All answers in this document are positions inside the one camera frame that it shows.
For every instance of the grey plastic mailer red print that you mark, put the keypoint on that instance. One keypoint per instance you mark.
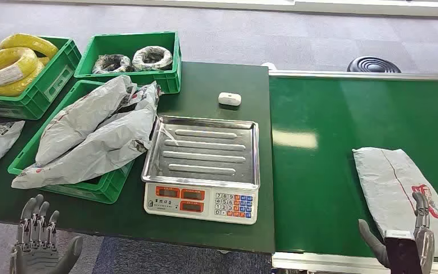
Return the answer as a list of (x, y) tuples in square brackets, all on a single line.
[(389, 181)]

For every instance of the green conveyor belt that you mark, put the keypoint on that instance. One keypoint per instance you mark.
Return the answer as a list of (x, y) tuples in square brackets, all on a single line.
[(317, 181)]

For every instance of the electronic scale steel tray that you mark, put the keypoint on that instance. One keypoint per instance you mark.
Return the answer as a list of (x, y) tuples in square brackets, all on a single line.
[(204, 166)]

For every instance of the black ribbed round disc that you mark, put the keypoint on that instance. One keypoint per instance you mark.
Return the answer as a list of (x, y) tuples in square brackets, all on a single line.
[(374, 65)]

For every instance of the green crate holding yellow coils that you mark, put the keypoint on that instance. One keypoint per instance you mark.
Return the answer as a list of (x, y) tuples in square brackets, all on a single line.
[(49, 85)]

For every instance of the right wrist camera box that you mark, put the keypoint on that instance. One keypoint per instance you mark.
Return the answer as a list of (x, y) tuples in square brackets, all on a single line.
[(402, 253)]

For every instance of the green crate holding wrapped coils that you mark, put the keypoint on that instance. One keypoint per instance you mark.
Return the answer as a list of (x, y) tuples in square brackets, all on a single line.
[(128, 41)]

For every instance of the small white plastic device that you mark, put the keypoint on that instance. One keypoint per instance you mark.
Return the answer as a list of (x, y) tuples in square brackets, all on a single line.
[(229, 99)]

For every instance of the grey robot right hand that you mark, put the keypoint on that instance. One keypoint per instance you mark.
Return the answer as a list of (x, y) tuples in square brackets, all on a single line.
[(425, 246)]

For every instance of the silver conveyor frame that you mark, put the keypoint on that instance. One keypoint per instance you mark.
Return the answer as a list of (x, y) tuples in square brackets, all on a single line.
[(355, 74)]

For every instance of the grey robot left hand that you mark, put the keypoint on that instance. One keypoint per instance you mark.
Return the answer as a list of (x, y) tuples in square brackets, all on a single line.
[(34, 253)]

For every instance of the green crate holding mailers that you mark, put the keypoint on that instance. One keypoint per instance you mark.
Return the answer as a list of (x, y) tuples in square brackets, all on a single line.
[(102, 189)]

